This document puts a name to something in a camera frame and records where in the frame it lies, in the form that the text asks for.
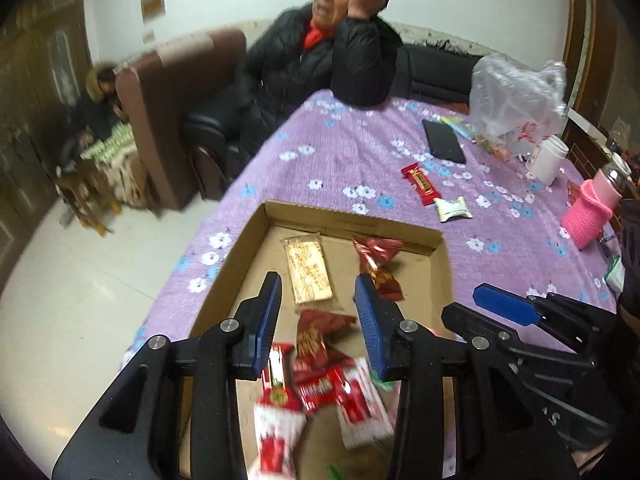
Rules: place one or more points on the red snack bar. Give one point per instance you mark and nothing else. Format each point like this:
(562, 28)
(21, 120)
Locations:
(422, 185)

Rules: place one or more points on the cardboard box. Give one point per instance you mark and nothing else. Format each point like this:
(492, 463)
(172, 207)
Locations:
(337, 260)

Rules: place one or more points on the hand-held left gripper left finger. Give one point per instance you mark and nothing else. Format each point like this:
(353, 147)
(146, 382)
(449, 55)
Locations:
(265, 325)

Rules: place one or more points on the white green candy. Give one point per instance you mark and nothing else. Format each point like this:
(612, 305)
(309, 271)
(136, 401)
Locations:
(452, 208)

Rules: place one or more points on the brown armchair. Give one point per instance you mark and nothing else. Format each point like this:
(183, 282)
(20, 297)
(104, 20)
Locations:
(160, 110)

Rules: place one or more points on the red gold snack packet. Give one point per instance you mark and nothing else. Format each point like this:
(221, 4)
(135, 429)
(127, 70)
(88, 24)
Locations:
(315, 335)
(382, 270)

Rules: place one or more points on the small wall plaque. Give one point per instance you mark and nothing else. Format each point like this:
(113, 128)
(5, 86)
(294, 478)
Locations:
(152, 4)

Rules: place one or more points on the wooden sideboard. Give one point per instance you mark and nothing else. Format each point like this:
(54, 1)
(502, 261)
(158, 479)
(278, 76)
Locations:
(585, 135)

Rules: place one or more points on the black smartphone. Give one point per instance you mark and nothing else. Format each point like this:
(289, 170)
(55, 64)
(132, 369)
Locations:
(444, 141)

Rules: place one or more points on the pink thermos with knitted sleeve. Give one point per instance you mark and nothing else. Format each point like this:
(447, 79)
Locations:
(587, 210)

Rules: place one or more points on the colourful small packet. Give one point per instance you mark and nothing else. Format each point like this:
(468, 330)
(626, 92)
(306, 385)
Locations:
(457, 126)

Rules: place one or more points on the red white snack packet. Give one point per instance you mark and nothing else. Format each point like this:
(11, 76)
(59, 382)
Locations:
(275, 410)
(362, 410)

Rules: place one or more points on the purple floral tablecloth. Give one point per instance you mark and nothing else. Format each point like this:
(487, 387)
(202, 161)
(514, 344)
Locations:
(350, 160)

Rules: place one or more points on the wall socket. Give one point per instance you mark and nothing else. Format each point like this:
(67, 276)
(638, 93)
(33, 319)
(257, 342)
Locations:
(148, 35)

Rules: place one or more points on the white bottle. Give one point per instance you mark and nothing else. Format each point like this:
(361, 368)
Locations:
(547, 160)

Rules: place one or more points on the dark wooden cabinet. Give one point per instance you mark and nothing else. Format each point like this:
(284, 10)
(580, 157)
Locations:
(40, 110)

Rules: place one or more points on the wooden stool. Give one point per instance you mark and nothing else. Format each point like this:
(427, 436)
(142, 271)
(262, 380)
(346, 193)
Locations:
(85, 195)

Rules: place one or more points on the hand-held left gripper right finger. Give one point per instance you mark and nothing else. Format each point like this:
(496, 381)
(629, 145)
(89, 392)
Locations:
(370, 330)

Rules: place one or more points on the clear plastic bag red print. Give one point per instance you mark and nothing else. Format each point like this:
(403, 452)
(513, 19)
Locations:
(510, 95)

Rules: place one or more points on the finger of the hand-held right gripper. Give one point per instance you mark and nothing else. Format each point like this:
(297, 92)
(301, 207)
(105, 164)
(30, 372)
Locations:
(465, 322)
(505, 305)

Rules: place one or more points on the beige wafer packet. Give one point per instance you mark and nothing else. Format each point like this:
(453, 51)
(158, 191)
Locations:
(305, 270)

